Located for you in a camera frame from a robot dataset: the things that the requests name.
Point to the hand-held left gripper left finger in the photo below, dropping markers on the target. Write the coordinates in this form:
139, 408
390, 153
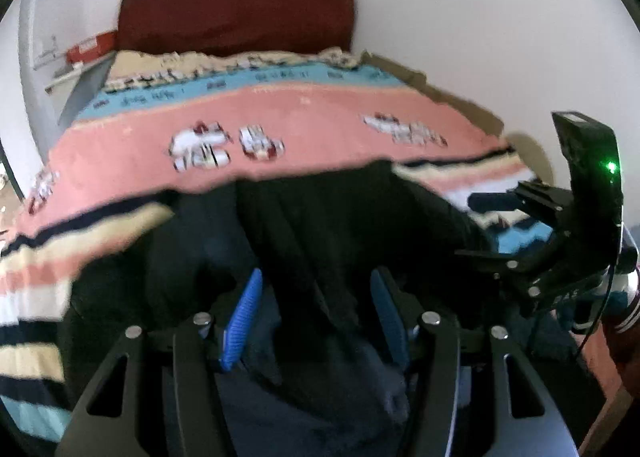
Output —
242, 322

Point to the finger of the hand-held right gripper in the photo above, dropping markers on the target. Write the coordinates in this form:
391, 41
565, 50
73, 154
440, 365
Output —
500, 263
495, 201

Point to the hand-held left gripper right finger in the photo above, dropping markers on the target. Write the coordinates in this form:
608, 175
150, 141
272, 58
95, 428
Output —
387, 322

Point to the black hooded jacket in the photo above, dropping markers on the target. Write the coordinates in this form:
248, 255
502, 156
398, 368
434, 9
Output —
310, 237

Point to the pink striped printed blanket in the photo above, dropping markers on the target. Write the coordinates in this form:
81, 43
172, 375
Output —
300, 112

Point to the white bedside shelf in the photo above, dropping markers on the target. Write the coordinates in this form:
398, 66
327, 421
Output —
82, 87

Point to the dark red headboard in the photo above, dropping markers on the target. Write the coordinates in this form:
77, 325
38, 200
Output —
235, 17

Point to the red box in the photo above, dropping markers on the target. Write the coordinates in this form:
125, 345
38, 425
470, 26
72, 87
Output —
92, 48

